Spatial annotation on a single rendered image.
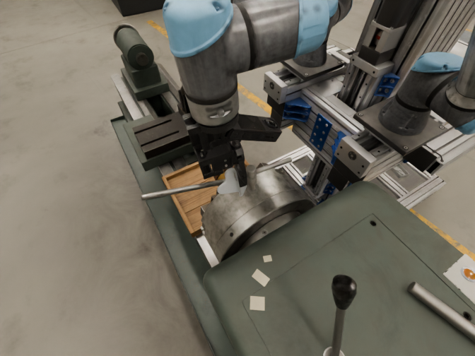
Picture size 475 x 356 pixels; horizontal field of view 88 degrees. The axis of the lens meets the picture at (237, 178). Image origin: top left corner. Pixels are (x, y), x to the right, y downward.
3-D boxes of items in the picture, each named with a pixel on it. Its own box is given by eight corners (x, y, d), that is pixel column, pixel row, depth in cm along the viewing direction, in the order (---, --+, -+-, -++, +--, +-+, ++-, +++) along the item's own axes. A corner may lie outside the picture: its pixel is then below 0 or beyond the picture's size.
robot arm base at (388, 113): (396, 102, 93) (411, 78, 85) (432, 126, 85) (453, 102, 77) (368, 116, 88) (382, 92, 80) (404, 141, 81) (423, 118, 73)
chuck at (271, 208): (304, 229, 87) (323, 180, 60) (227, 278, 79) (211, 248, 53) (297, 221, 88) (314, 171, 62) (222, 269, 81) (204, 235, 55)
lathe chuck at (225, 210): (297, 221, 88) (314, 171, 62) (222, 269, 81) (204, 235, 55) (282, 203, 93) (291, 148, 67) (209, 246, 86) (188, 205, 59)
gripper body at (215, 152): (194, 153, 49) (178, 105, 39) (235, 140, 50) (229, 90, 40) (205, 182, 45) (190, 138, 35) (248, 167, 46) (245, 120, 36)
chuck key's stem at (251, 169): (254, 188, 64) (253, 162, 54) (258, 196, 63) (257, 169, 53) (247, 191, 64) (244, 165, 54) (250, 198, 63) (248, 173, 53)
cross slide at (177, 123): (231, 125, 120) (231, 118, 117) (147, 159, 107) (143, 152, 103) (214, 105, 129) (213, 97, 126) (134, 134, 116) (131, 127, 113)
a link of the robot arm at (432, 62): (417, 82, 83) (444, 42, 72) (449, 106, 76) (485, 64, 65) (389, 90, 81) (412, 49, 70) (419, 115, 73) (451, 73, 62)
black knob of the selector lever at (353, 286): (355, 301, 35) (370, 294, 31) (339, 313, 34) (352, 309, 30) (336, 275, 37) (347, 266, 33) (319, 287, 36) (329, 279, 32)
